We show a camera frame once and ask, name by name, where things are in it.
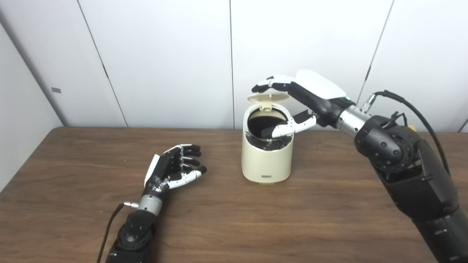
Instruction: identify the cream-colored bin body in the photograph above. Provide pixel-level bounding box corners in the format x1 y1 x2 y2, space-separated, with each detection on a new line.
241 102 294 184

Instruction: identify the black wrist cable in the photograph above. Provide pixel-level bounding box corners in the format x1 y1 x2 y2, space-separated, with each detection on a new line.
360 90 451 176
96 202 139 263

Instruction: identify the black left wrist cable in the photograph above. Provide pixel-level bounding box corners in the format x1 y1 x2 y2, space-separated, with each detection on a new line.
96 202 139 263

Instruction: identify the cream round bin lid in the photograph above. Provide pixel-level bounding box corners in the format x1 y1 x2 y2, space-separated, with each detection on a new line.
248 93 290 110

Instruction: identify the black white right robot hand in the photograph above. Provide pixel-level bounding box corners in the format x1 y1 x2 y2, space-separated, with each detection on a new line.
252 69 356 139

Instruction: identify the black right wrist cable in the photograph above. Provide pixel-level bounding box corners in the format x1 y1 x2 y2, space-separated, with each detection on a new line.
360 90 451 176

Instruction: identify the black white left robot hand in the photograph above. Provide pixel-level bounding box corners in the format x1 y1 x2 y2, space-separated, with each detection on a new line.
142 144 207 201

